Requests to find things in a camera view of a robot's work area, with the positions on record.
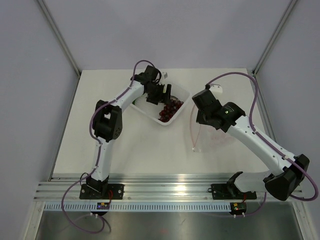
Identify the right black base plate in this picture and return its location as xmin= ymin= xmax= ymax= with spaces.
xmin=207 ymin=183 xmax=257 ymax=200

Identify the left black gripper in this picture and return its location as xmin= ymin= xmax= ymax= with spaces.
xmin=146 ymin=83 xmax=171 ymax=107

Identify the left aluminium frame post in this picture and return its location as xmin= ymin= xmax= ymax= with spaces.
xmin=35 ymin=0 xmax=82 ymax=79

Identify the aluminium frame post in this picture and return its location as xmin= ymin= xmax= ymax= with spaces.
xmin=252 ymin=0 xmax=300 ymax=78
xmin=35 ymin=0 xmax=82 ymax=79

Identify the white slotted cable duct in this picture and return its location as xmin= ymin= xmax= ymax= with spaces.
xmin=44 ymin=201 xmax=231 ymax=213

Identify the clear zip top bag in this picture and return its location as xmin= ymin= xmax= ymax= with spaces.
xmin=189 ymin=105 xmax=236 ymax=153

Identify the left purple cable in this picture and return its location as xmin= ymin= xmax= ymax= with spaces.
xmin=61 ymin=59 xmax=151 ymax=235

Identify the white plastic basket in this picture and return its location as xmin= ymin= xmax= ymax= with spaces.
xmin=131 ymin=82 xmax=192 ymax=126

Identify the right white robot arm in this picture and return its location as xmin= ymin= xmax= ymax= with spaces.
xmin=192 ymin=89 xmax=310 ymax=201

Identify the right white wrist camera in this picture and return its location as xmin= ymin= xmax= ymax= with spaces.
xmin=206 ymin=84 xmax=223 ymax=96

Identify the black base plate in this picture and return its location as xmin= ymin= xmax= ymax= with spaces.
xmin=79 ymin=183 xmax=125 ymax=200
xmin=207 ymin=183 xmax=257 ymax=200

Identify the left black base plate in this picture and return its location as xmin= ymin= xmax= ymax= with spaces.
xmin=79 ymin=183 xmax=125 ymax=200

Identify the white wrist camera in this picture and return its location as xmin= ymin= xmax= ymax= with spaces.
xmin=206 ymin=84 xmax=223 ymax=96
xmin=159 ymin=72 xmax=168 ymax=84

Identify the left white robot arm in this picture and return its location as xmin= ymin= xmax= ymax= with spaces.
xmin=84 ymin=65 xmax=172 ymax=199

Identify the red grape bunch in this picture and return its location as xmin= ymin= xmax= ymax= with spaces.
xmin=158 ymin=98 xmax=184 ymax=123

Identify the aluminium mounting rail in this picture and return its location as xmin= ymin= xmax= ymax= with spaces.
xmin=33 ymin=173 xmax=306 ymax=202

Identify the right aluminium frame post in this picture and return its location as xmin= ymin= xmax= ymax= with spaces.
xmin=252 ymin=0 xmax=300 ymax=78

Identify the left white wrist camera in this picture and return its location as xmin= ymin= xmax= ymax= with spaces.
xmin=159 ymin=72 xmax=168 ymax=84

